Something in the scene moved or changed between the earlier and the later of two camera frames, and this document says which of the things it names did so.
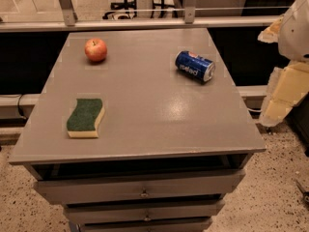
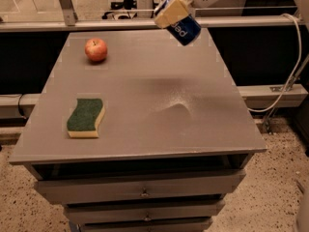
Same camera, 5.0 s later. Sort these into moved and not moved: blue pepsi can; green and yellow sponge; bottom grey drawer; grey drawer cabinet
Moved: blue pepsi can
Not moved: bottom grey drawer; grey drawer cabinet; green and yellow sponge
